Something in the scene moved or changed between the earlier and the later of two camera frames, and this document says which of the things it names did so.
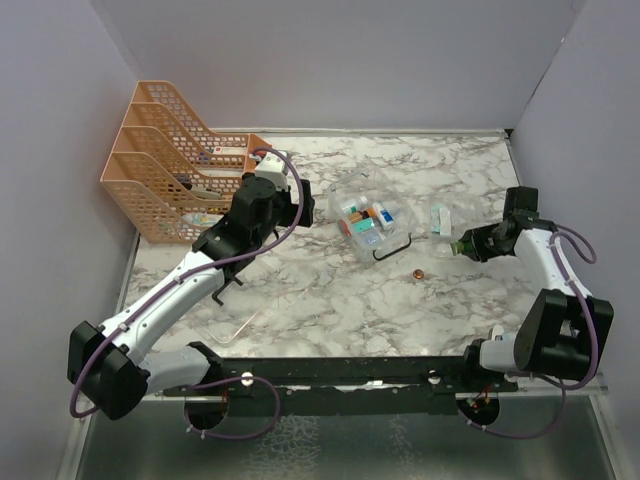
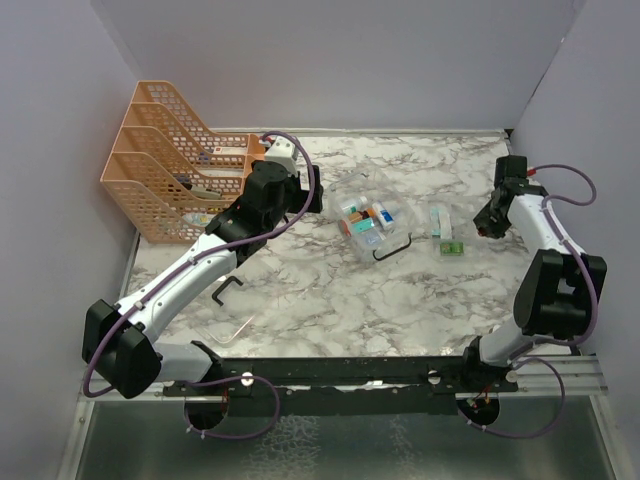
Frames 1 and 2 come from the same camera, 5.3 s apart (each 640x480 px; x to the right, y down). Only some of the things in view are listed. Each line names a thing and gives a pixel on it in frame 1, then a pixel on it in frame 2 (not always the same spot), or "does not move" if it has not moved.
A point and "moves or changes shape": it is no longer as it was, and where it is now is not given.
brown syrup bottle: [357, 216] does not move
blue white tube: [383, 215] does not move
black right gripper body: [487, 243] → [492, 221]
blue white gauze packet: [372, 238] does not move
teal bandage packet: [363, 225] does not move
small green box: [457, 247] moves or changes shape
